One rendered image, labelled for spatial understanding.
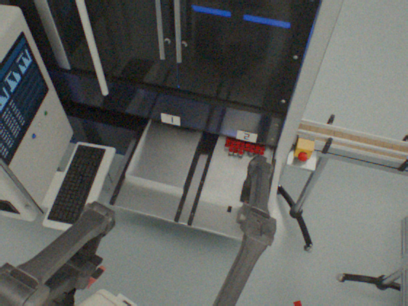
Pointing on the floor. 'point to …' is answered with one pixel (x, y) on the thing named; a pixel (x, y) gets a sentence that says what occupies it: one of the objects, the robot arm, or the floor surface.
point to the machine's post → (307, 74)
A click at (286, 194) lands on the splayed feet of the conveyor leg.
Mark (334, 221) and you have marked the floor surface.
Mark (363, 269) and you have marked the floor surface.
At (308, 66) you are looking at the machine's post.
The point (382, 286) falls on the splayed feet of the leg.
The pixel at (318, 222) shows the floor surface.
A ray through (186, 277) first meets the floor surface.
